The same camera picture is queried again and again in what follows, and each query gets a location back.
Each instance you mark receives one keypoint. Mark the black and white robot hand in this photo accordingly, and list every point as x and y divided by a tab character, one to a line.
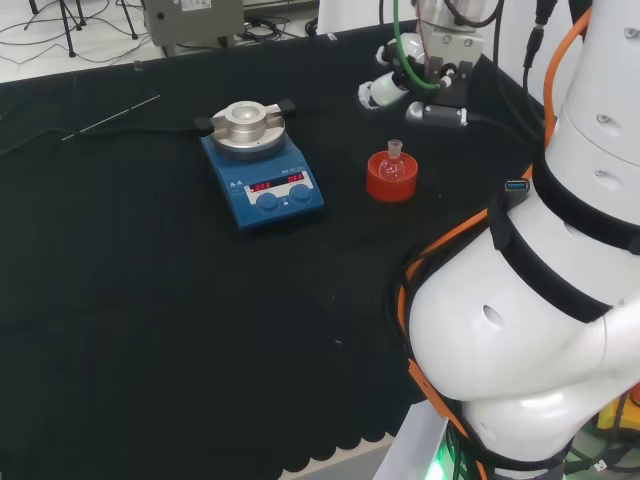
450	47

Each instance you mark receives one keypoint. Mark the clear round-bottom flask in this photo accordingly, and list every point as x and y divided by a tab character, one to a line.
391	168

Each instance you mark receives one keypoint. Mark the blue base heater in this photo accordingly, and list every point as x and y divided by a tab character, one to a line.
280	210

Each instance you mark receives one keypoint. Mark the grey metal box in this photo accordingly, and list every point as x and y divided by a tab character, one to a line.
190	20

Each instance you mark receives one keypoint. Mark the thin glass rod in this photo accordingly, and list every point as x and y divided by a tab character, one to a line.
110	118

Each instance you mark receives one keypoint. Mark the black tripod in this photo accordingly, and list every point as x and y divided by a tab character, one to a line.
70	30

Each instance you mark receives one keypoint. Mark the black bench cloth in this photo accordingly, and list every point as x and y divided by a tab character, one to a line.
150	310

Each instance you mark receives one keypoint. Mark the yellow stop button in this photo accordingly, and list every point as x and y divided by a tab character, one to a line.
612	415

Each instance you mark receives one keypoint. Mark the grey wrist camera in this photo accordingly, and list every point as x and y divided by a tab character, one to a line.
440	115

